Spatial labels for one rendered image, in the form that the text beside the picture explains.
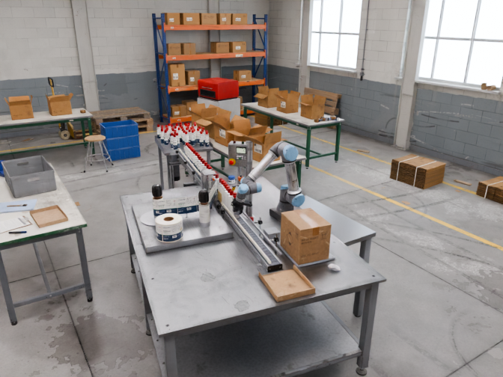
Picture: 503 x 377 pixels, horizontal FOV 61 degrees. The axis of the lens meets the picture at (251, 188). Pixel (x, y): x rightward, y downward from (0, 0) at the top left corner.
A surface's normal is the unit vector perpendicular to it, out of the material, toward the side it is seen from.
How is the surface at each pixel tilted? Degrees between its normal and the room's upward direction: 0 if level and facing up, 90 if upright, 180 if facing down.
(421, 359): 0
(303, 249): 90
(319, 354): 1
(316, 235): 90
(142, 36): 90
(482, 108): 90
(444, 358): 0
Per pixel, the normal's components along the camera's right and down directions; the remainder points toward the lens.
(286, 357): 0.00, -0.93
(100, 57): 0.53, 0.32
